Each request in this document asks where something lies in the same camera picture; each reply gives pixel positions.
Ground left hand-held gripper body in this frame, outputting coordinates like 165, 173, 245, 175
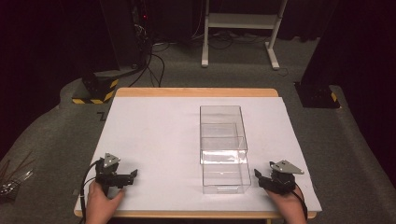
94, 152, 133, 198

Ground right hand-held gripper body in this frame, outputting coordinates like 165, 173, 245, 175
260, 160, 305, 196

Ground clear acrylic drawer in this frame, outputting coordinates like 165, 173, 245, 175
201, 148, 252, 195

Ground clear acrylic drawer housing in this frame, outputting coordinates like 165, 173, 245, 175
199, 105, 248, 166

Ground person's left hand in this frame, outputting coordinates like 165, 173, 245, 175
85, 180, 126, 224

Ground person's right hand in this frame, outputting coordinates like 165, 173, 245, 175
264, 185, 308, 224

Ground white paper sheet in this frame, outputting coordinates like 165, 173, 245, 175
74, 95, 323, 213

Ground black yellow striped stand base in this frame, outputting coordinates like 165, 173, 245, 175
71, 68, 120, 105

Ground black base with yellow corner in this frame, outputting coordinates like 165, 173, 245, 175
293, 81, 341, 109

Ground shiny metal clutter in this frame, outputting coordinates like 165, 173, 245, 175
0, 169, 35, 201

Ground wooden table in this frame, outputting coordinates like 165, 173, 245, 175
73, 87, 318, 220

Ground black upright column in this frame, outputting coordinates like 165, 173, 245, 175
99, 0, 152, 71

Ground white metal stand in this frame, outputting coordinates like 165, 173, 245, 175
201, 0, 290, 71

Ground dark curtain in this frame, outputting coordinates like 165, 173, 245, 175
299, 0, 396, 178

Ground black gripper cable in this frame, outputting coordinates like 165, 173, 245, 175
290, 182, 309, 222
78, 159, 102, 224

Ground black floor cables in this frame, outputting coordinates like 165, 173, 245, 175
128, 24, 172, 89

